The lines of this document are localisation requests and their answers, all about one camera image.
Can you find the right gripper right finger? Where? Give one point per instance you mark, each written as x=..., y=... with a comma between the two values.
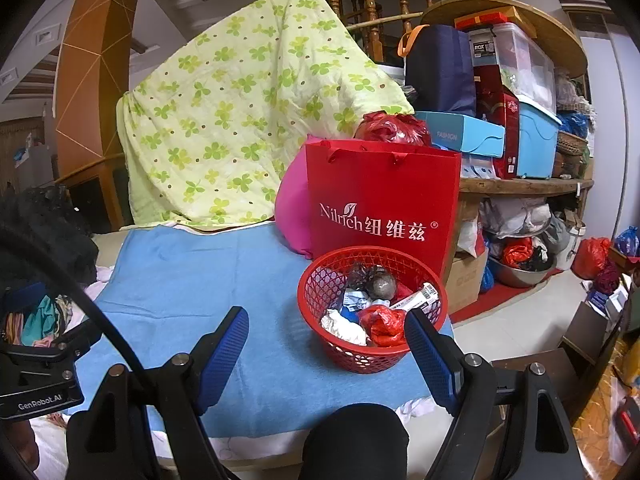
x=538, y=442

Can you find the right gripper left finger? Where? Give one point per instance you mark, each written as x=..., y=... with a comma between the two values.
x=113, y=439

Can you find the white tube package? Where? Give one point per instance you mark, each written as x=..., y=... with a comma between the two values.
x=426, y=299

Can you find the red plastic bag trash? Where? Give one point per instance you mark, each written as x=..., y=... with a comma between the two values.
x=384, y=326

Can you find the black plastic bag trash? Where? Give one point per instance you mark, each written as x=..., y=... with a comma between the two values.
x=374, y=280

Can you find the red trash basket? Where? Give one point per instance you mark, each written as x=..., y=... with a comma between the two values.
x=323, y=283

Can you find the white plastic bag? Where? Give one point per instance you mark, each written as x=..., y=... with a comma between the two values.
x=335, y=323

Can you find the pile of coloured clothes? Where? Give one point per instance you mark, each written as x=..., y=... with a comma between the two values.
x=31, y=318

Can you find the person's black knee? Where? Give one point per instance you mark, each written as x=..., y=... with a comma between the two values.
x=359, y=441

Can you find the metal basin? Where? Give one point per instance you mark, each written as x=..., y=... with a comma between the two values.
x=516, y=278

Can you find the cardboard box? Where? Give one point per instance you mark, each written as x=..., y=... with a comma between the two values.
x=463, y=283

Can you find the light blue blanket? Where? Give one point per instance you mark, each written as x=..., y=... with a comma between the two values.
x=170, y=287

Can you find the black fluffy garment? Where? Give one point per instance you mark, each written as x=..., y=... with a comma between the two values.
x=47, y=217

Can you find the red bag on floor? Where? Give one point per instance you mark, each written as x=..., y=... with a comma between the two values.
x=591, y=257

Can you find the blue bag on floor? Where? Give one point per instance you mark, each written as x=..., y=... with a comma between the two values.
x=628, y=242

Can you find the wooden arch column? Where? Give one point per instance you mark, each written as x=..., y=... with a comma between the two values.
x=92, y=75

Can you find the wooden shelf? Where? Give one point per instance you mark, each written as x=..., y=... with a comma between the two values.
x=472, y=191

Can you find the red Nilrich paper bag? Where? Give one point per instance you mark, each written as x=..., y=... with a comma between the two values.
x=373, y=193

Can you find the pink pillow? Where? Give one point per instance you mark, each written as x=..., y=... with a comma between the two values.
x=292, y=212

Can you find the green clover quilt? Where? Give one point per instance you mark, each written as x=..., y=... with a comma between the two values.
x=209, y=134

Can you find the light blue fashion box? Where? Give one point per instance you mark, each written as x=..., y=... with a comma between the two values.
x=464, y=134

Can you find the blue plastic storage bin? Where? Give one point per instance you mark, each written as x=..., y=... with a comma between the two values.
x=537, y=141

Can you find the dark red gift box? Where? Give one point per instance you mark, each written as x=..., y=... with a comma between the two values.
x=498, y=105

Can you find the red plastic bag on top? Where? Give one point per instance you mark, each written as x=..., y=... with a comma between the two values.
x=393, y=128

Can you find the clear plastic storage box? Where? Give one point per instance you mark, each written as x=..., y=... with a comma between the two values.
x=524, y=67

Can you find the navy blue bag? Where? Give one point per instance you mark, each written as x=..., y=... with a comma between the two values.
x=439, y=66

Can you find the round wooden tabletop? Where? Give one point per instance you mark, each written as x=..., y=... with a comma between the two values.
x=556, y=39

